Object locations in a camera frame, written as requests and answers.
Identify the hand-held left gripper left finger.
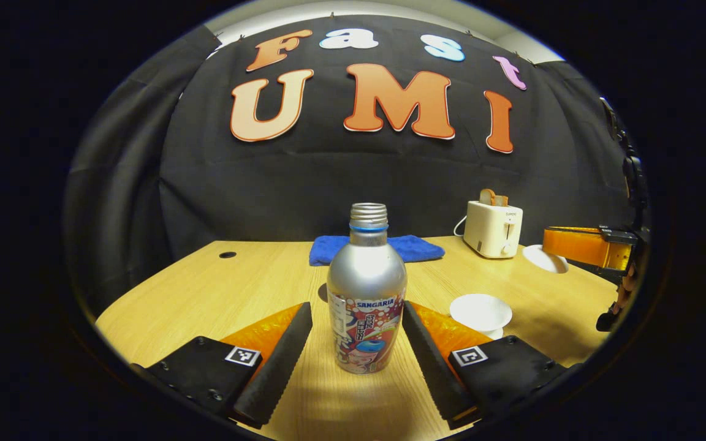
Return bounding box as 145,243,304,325
145,301,314,429

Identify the silver water bottle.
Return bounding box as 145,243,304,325
327,203,408,375

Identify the blue towel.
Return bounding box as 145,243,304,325
309,235,446,266

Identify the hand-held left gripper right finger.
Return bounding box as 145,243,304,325
402,300,568,429

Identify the white toaster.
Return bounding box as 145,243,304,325
463,200,523,259

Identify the white teacup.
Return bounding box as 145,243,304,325
449,294,513,339

